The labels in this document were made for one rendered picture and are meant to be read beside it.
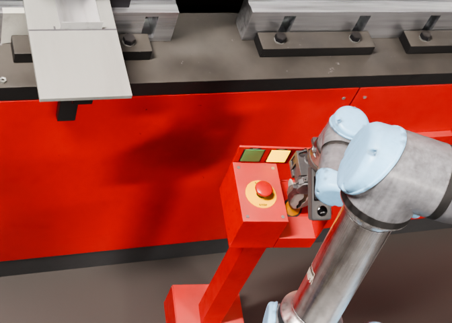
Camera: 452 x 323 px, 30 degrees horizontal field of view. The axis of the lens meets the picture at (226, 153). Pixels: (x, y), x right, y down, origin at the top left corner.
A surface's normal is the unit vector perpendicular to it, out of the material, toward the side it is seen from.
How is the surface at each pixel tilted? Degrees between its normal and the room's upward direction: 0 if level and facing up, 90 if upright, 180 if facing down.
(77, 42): 0
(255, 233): 90
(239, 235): 90
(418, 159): 17
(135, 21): 90
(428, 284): 0
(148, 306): 0
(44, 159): 90
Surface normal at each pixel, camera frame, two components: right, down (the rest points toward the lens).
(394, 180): -0.04, 0.37
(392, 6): 0.26, -0.57
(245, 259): 0.15, 0.82
